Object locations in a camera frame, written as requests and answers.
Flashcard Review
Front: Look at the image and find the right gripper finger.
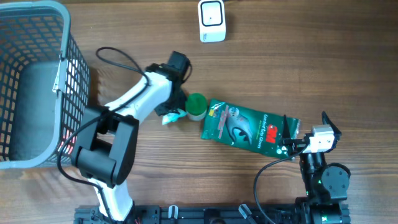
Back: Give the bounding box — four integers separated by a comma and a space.
280, 115, 291, 141
322, 111, 342, 137

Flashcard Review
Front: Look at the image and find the green lid jar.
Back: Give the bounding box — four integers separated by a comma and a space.
185, 93, 208, 121

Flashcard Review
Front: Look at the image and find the light green tissue packet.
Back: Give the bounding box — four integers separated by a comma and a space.
162, 108, 187, 125

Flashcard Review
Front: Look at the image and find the green 3M gloves packet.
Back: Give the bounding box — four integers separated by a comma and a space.
201, 99, 301, 159

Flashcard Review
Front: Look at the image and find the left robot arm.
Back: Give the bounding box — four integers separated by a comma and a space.
71, 52, 192, 223

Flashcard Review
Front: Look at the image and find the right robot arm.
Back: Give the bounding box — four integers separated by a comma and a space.
279, 112, 351, 224

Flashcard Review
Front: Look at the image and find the white barcode scanner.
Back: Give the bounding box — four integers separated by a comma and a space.
197, 0, 226, 43

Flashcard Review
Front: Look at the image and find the grey plastic shopping basket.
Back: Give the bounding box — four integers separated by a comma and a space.
1, 1, 90, 170

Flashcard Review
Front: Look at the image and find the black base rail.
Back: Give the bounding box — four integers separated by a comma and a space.
73, 203, 351, 224

